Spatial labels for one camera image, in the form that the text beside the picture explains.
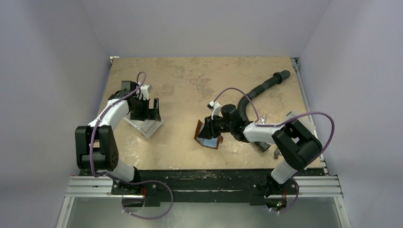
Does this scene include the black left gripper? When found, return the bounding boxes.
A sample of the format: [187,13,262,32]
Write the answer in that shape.
[131,97,160,121]

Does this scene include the brown leather card holder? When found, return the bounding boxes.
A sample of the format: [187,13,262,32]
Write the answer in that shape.
[193,119,224,151]

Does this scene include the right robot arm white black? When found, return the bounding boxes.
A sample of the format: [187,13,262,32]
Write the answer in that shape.
[194,104,323,193]

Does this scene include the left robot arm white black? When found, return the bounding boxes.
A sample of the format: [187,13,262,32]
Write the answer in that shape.
[75,81,163,194]

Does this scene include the clear plastic bin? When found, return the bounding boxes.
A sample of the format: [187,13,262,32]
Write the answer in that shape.
[123,117,164,139]

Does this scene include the small silver wrench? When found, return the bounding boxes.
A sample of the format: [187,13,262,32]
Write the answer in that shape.
[260,115,267,124]

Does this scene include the small dark metal tool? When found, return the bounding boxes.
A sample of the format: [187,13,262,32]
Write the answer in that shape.
[273,148,281,160]

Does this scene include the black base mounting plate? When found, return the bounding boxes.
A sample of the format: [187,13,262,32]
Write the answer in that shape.
[78,169,300,207]

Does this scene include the clear plastic screw organizer box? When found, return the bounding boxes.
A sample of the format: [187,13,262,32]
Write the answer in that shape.
[285,111,317,133]

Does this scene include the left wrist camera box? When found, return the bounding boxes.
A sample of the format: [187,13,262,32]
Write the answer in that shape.
[138,85,153,99]

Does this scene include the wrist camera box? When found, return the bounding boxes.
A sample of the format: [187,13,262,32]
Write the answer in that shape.
[207,101,221,120]
[138,85,153,99]

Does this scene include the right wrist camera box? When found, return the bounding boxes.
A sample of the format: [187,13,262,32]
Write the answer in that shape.
[207,101,221,120]

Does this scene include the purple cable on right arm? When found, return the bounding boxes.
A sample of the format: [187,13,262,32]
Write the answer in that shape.
[212,87,336,215]

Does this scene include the dark grey corrugated hose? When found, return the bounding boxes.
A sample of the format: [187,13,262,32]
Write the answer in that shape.
[237,69,291,153]

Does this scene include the aluminium rail at table edge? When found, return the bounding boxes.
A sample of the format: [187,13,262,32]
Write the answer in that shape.
[290,57,329,176]

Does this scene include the aluminium front frame rail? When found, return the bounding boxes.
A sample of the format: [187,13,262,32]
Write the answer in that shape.
[66,176,343,198]

